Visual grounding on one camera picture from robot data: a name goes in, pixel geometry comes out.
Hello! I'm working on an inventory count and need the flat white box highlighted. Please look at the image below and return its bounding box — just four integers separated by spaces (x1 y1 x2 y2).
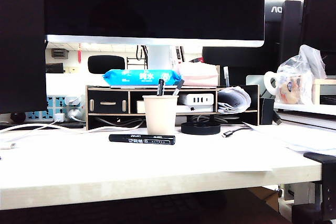
176 105 214 113

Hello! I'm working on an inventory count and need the stack of white papers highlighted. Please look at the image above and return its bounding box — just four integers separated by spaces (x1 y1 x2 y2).
243 121 336 154

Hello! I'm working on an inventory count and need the coiled grey cable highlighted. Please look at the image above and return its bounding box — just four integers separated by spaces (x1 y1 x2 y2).
188 113 241 124

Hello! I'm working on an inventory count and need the clear plastic bag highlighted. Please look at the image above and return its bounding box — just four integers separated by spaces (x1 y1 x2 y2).
277 44 328 105

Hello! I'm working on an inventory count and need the white power strip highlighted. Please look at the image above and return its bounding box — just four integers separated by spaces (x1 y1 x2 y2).
25 94 86 122

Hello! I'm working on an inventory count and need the white adjacent desk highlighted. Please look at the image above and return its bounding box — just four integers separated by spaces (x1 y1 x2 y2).
274 102 336 130

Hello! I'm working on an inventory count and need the grey plug with cable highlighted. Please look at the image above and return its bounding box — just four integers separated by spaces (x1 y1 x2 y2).
67 107 87 123

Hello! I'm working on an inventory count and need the black USB-C cable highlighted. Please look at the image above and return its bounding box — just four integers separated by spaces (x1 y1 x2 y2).
222 126 251 138

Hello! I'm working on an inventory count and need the black wooden desk organizer shelf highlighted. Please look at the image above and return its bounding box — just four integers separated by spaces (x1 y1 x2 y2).
85 84 260 130

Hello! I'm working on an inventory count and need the thin white cable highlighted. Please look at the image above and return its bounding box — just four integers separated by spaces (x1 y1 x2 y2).
0 119 59 133

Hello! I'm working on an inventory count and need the white paper sheet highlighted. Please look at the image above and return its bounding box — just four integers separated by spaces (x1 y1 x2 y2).
26 129 274 174

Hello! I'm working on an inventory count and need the black chair headrest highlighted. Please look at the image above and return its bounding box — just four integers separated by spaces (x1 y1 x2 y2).
87 55 125 74

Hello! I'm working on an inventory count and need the rolled paper bundle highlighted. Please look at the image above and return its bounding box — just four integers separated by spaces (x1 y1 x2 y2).
217 85 251 114

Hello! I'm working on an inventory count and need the light wooden box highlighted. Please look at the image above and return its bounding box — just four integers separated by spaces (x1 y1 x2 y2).
311 79 336 105

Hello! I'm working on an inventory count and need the black round disc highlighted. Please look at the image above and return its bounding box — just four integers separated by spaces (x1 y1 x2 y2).
181 122 222 135

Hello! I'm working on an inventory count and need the grey wall box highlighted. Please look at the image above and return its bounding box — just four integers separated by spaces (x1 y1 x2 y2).
51 48 69 59

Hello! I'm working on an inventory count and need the small black box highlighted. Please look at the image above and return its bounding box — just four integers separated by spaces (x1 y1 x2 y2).
259 97 275 125

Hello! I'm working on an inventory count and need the white paper roll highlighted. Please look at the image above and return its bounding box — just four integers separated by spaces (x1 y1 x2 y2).
263 71 282 96

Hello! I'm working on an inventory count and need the black AOC monitor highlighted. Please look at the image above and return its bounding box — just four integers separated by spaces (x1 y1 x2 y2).
265 0 305 63

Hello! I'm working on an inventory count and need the pink tissue pack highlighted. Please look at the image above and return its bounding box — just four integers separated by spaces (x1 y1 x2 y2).
175 61 219 87

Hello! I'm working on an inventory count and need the white USB-C cable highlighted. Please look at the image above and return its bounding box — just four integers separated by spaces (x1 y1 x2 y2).
0 121 145 150

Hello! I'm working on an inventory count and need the large silver-framed monitor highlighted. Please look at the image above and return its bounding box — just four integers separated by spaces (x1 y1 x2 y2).
43 0 266 89

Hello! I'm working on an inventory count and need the white desk partition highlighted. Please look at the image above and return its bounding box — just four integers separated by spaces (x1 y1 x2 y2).
45 73 111 96

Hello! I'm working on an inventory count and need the white multi-port charger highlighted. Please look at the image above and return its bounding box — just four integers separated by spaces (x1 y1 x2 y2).
178 93 215 105

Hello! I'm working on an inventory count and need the black table clamp bracket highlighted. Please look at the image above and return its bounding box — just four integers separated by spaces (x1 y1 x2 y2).
303 152 336 222

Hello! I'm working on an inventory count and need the brown cardboard box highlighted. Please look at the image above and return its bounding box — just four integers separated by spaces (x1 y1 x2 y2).
248 186 280 213

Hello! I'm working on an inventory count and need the beige paper cup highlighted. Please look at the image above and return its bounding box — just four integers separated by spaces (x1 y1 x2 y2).
142 94 179 135

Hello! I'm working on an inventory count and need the grey power cable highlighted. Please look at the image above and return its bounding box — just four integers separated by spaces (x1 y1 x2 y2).
94 115 144 128

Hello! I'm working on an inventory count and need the blue wet wipes pack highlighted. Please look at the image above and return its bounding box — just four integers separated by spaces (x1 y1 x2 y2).
101 68 182 87

